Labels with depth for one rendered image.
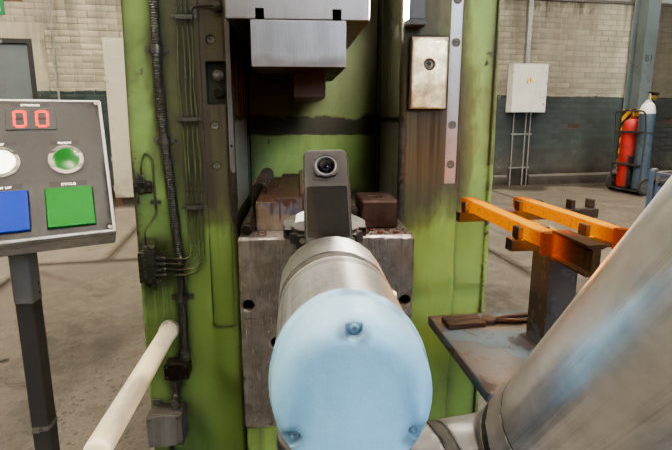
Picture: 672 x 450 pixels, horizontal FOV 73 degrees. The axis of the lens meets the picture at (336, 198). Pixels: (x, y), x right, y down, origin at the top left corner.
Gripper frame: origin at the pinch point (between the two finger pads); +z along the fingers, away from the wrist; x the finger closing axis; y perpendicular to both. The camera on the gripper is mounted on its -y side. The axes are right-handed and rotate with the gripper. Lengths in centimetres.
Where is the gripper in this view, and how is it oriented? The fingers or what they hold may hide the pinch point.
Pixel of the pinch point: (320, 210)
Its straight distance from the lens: 59.9
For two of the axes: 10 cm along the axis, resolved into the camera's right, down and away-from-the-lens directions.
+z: -0.8, -1.9, 9.8
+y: 0.0, 9.8, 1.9
